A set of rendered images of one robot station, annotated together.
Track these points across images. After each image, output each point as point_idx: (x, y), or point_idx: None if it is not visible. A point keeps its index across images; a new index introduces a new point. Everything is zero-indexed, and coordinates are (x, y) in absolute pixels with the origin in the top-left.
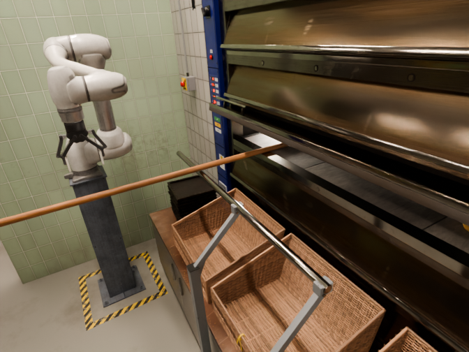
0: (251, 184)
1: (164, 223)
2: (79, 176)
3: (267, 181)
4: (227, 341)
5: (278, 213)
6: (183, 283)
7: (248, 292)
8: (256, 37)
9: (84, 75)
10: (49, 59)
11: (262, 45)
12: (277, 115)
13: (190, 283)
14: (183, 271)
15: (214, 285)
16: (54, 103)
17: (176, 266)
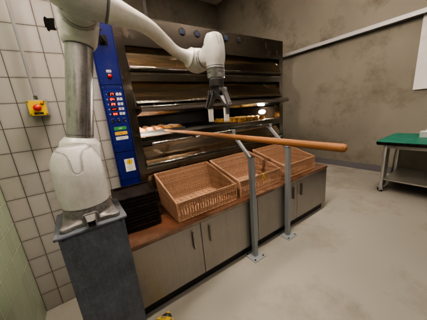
0: (172, 157)
1: (142, 237)
2: (109, 207)
3: (183, 147)
4: (256, 192)
5: (196, 159)
6: (213, 223)
7: None
8: (168, 65)
9: (175, 47)
10: (139, 14)
11: (180, 68)
12: None
13: (253, 166)
14: (211, 212)
15: (238, 180)
16: (223, 60)
17: (204, 218)
